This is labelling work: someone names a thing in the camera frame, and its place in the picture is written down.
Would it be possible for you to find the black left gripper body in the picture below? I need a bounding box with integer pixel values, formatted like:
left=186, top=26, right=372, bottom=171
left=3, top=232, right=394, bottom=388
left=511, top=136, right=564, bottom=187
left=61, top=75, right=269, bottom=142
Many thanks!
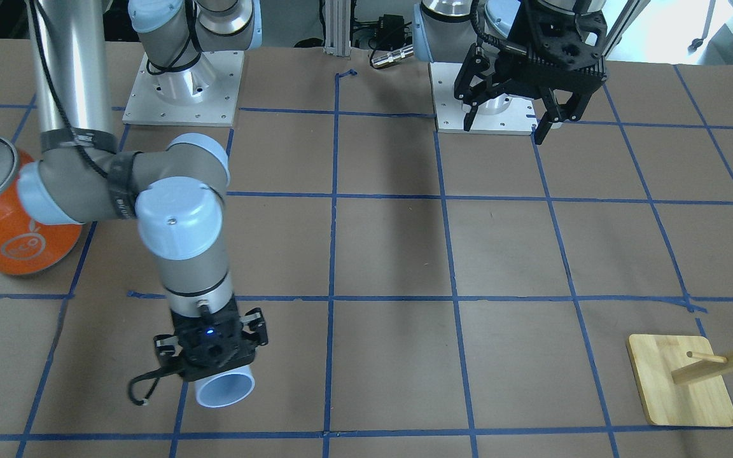
left=469, top=1, right=608, bottom=105

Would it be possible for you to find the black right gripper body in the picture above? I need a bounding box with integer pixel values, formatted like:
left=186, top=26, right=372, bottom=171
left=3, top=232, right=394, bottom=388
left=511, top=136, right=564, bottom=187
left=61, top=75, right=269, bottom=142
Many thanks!
left=168, top=296, right=248, bottom=382

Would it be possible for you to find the light blue plastic cup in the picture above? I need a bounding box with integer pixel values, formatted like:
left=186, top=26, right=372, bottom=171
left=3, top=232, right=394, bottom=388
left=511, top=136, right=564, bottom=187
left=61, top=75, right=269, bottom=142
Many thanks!
left=194, top=364, right=256, bottom=408

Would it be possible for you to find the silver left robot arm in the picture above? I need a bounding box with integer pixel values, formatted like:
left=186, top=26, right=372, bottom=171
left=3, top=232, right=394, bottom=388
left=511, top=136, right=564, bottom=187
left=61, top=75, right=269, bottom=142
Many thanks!
left=411, top=1, right=608, bottom=144

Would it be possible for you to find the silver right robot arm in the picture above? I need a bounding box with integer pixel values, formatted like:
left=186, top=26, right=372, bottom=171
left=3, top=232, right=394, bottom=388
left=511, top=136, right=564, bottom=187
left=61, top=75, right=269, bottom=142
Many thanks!
left=17, top=1, right=267, bottom=385

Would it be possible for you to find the large orange can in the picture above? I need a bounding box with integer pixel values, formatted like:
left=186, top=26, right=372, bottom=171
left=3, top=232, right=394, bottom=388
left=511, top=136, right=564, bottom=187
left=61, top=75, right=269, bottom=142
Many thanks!
left=0, top=136, right=81, bottom=276

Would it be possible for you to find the wooden mug stand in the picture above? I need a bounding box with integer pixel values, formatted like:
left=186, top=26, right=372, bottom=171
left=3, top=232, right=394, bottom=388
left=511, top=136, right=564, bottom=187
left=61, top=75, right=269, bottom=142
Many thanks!
left=624, top=333, right=733, bottom=429

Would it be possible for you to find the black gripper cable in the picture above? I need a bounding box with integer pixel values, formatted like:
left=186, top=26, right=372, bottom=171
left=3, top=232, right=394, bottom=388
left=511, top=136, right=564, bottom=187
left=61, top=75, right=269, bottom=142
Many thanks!
left=127, top=369, right=170, bottom=407

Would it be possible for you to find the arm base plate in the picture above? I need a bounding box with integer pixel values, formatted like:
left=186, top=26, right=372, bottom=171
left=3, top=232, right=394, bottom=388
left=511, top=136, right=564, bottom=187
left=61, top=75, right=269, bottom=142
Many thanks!
left=122, top=50, right=246, bottom=127
left=429, top=62, right=538, bottom=135

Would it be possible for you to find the black cable bundle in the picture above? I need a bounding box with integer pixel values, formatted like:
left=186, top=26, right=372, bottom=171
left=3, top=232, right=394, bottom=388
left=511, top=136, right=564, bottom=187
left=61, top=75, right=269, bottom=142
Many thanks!
left=351, top=13, right=418, bottom=69

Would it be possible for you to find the aluminium frame post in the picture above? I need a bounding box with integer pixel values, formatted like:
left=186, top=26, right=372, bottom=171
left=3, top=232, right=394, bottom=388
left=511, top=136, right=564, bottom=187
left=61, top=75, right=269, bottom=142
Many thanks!
left=322, top=0, right=353, bottom=59

